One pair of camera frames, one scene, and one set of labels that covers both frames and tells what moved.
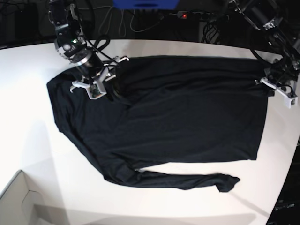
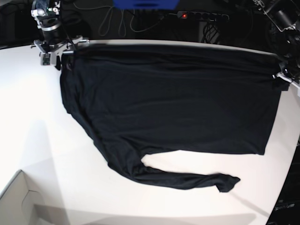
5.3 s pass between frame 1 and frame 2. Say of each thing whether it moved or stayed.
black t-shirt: moved
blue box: stayed
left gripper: moved
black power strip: stayed
